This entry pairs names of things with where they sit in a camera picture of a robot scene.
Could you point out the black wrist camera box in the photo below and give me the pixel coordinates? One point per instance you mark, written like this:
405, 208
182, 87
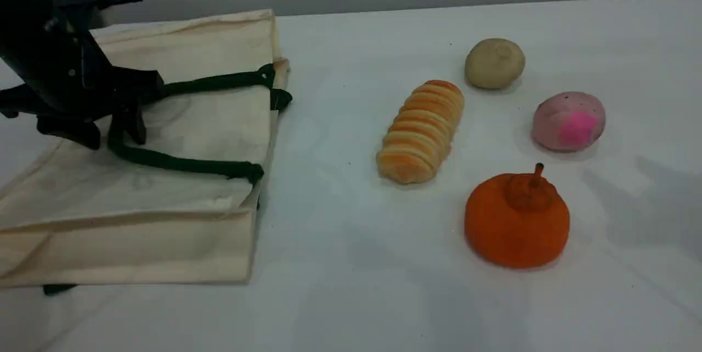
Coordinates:
82, 2

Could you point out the round beige bun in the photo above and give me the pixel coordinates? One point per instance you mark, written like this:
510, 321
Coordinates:
494, 64

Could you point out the orange pumpkin shaped bread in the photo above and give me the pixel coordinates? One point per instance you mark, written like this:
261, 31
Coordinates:
515, 226

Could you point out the long ridged orange bread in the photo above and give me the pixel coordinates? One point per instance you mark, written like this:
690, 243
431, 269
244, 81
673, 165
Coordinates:
421, 132

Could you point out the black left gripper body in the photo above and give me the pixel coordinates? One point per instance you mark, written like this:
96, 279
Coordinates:
55, 72

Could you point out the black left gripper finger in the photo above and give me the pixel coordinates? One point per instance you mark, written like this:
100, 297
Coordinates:
135, 121
137, 86

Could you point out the pink round toy fruit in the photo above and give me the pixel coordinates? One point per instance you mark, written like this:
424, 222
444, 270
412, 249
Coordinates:
567, 121

